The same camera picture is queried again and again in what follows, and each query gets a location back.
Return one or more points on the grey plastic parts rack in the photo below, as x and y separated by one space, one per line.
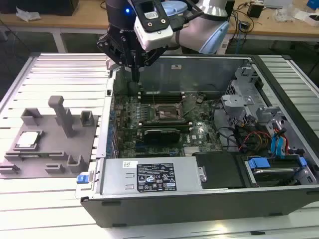
49 147

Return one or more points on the small black box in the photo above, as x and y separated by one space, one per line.
254 10

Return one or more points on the blue case latch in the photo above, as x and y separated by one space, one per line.
82 179

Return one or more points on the silver metal drive cage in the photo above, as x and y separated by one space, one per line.
235 99

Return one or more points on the silver disk bay bracket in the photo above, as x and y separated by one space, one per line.
266 112

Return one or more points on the green motherboard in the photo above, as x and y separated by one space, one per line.
199 117

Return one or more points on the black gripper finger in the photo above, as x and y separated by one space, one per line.
137 74
133 74

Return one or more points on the small white box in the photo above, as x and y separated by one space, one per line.
314 20

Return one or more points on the crumpled white paper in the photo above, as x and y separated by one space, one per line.
26 14

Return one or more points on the clear plastic bag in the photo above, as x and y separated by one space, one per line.
286 12

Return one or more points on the silver finned heat sink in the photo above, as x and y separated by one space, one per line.
192 150

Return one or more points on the CPU socket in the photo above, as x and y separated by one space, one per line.
165 114

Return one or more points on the black plastic shroud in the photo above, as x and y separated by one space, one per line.
219 171

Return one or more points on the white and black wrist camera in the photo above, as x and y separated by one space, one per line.
154 37

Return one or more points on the hard disk in blue carrier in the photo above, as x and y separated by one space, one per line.
271 174

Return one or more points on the black open PC case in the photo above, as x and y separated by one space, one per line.
199 211

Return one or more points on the black equipment box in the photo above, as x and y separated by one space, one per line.
37 6

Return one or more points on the green RAM stick in rack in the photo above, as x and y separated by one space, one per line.
30 156

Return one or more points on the wooden desk white frame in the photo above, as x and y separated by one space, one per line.
74 21

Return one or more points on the blue box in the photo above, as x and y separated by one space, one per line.
312 3

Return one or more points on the silver power supply with label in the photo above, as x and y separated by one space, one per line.
117 176

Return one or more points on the black cylinder part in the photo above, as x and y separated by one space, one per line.
132 89

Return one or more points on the black RAM slot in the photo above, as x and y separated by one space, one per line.
162 96
162 93
162 99

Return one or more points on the CPU with silver top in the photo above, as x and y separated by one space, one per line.
28 139

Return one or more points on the black graphics card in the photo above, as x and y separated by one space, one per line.
162 136

